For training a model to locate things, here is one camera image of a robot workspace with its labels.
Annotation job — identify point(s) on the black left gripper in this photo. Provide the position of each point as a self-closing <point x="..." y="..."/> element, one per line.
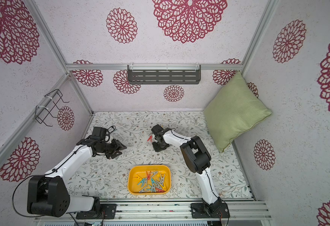
<point x="118" y="146"/>

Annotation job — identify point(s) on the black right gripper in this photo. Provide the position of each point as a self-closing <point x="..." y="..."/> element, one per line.
<point x="156" y="138"/>

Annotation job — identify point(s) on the red clothespin back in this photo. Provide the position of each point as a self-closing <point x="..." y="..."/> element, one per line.
<point x="148" y="175"/>

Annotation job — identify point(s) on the grey clothespin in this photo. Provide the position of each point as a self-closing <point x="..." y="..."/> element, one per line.
<point x="144" y="190"/>
<point x="153" y="173"/>

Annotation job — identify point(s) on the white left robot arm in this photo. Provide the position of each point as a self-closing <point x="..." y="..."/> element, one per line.
<point x="48" y="194"/>

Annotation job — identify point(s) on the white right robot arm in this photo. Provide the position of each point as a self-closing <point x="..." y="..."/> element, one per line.
<point x="197" y="159"/>

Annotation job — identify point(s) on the yellow plastic storage tray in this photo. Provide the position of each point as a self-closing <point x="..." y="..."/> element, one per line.
<point x="141" y="170"/>

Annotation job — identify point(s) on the grey clothespin by pillow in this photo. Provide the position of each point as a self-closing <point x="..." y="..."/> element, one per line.
<point x="153" y="173"/>

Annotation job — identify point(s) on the yellow clothespin left pair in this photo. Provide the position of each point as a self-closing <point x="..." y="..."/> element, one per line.
<point x="138" y="178"/>

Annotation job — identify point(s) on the red clothespin near tray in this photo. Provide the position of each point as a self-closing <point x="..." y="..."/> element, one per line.
<point x="159" y="190"/>

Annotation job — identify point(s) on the green square pillow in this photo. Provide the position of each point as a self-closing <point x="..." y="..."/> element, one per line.
<point x="234" y="111"/>

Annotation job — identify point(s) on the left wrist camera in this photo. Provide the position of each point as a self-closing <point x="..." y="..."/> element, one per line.
<point x="100" y="133"/>

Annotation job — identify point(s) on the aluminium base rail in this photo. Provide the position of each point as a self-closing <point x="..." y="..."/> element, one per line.
<point x="184" y="210"/>

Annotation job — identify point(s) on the grey wall shelf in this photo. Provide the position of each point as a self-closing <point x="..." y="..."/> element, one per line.
<point x="164" y="75"/>

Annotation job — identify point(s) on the black wire wall rack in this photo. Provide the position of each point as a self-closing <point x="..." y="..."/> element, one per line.
<point x="42" y="112"/>

